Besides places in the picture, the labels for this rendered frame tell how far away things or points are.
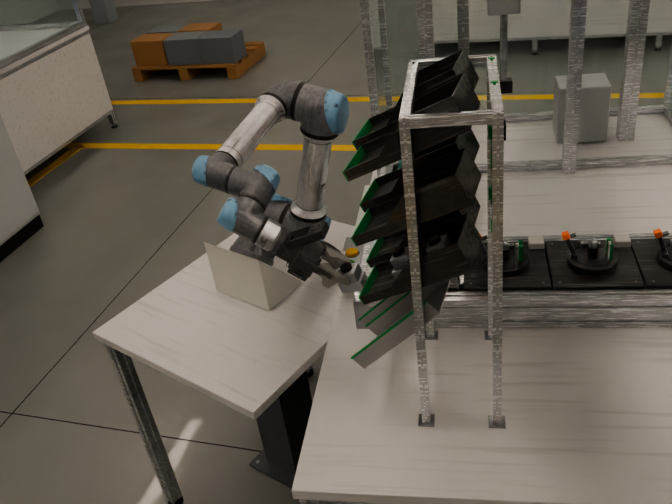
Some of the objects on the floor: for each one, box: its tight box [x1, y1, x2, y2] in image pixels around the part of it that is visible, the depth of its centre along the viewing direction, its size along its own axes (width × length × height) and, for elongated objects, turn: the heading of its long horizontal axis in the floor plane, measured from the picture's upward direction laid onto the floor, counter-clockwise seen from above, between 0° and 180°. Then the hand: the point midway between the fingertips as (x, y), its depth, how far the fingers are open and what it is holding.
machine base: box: [370, 113, 672, 185], centre depth 317 cm, size 139×63×86 cm, turn 92°
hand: (350, 272), depth 174 cm, fingers closed on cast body, 4 cm apart
